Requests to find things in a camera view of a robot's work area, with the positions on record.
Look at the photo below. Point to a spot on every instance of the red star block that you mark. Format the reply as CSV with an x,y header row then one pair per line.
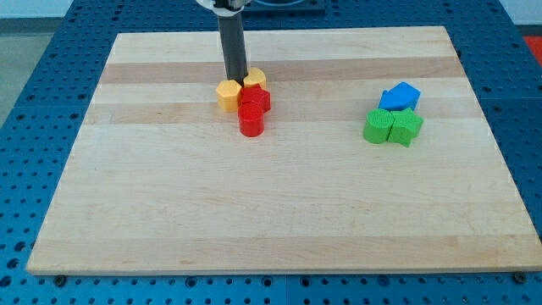
x,y
255,95

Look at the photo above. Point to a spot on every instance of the green star block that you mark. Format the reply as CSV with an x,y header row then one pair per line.
x,y
405,127

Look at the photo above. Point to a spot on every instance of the red cylinder block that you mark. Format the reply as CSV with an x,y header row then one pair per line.
x,y
250,116

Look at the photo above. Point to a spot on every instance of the yellow hexagon block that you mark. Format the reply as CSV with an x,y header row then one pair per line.
x,y
227,93

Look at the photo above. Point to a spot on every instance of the yellow heart block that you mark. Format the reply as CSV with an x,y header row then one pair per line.
x,y
255,77

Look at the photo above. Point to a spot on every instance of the green cylinder block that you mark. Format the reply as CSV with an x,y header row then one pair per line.
x,y
378,125

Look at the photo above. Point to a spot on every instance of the wooden board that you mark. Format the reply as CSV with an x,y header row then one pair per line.
x,y
160,181

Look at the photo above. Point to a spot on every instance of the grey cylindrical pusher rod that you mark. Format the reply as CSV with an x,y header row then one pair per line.
x,y
233,46

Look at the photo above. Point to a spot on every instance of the blue arrow block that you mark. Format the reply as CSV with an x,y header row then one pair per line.
x,y
400,97

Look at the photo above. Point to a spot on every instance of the white robot wrist flange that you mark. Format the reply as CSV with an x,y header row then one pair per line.
x,y
224,8

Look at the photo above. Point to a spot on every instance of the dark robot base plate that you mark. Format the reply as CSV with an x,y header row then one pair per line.
x,y
285,6

